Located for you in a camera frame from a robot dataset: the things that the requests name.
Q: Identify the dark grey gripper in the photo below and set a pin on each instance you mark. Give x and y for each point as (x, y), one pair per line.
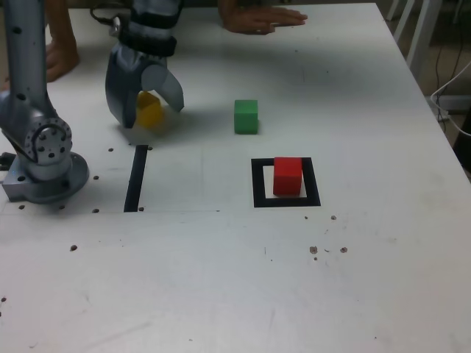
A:
(151, 60)

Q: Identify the yellow cube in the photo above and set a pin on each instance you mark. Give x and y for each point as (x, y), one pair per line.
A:
(151, 114)

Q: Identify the green cube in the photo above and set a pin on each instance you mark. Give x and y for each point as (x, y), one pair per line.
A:
(246, 117)

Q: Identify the red cube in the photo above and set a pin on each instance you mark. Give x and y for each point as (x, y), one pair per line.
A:
(287, 176)

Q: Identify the person's right forearm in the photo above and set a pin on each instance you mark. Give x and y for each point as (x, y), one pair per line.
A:
(60, 18)

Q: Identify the black tape square outline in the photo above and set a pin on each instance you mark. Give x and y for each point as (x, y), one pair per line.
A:
(257, 184)

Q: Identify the person's right hand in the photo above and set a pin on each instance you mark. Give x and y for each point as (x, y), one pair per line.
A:
(62, 59)

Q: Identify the person's left hand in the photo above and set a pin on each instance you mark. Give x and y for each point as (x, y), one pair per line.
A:
(254, 20)

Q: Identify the black tape strip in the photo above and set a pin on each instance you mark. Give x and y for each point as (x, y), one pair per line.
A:
(135, 180)

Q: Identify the white furniture frame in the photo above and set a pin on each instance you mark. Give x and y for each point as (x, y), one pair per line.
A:
(417, 29)

